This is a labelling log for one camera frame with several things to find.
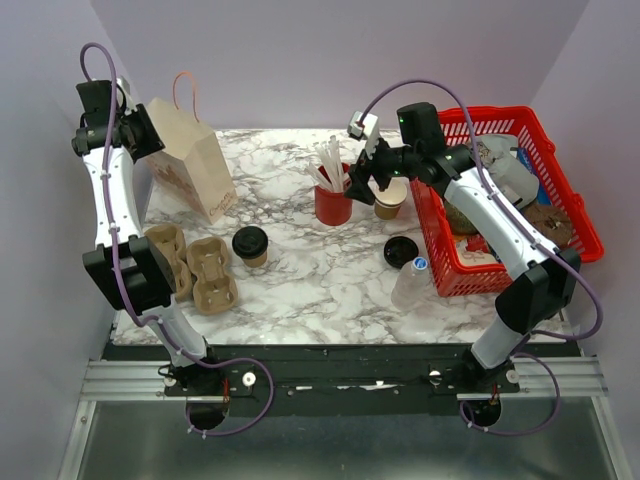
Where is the stack of black lids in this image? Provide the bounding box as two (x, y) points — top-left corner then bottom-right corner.
(383, 236), (419, 269)

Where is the brown paper coffee cup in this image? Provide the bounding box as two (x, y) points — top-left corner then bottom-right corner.
(243, 250), (268, 268)

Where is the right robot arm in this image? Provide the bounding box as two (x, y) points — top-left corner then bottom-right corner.
(345, 102), (581, 392)

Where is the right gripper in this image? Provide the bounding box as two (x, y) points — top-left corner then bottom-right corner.
(342, 129), (420, 206)

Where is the cardboard cup carrier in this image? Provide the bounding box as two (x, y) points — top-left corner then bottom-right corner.
(145, 223), (193, 302)
(186, 236), (238, 315)

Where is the red plastic basket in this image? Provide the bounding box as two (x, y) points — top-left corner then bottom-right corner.
(410, 104), (605, 298)

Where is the black coffee cup lid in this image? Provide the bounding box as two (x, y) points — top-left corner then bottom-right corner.
(232, 226), (268, 260)

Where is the paper takeout bag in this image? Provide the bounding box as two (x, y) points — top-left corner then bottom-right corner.
(146, 71), (238, 225)

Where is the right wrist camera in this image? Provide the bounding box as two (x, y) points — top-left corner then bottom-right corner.
(347, 111), (380, 158)

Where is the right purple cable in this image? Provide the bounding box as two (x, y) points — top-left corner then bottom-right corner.
(360, 78), (604, 436)

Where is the red straw cup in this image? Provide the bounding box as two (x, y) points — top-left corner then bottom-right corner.
(314, 186), (353, 226)

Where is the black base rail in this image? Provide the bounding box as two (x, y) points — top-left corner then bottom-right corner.
(158, 344), (519, 417)

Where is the aluminium frame rail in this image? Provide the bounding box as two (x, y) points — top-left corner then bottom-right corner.
(81, 357), (609, 403)

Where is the clear plastic water bottle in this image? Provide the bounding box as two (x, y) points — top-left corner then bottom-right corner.
(391, 256), (432, 311)

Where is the purple cable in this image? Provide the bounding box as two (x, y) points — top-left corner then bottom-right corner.
(360, 78), (604, 436)
(79, 41), (276, 438)

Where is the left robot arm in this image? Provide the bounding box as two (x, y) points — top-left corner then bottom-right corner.
(72, 80), (222, 395)

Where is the grey crumpled bag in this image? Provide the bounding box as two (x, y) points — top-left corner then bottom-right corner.
(477, 134), (539, 210)

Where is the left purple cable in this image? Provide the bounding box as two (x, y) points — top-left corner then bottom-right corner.
(79, 41), (276, 438)

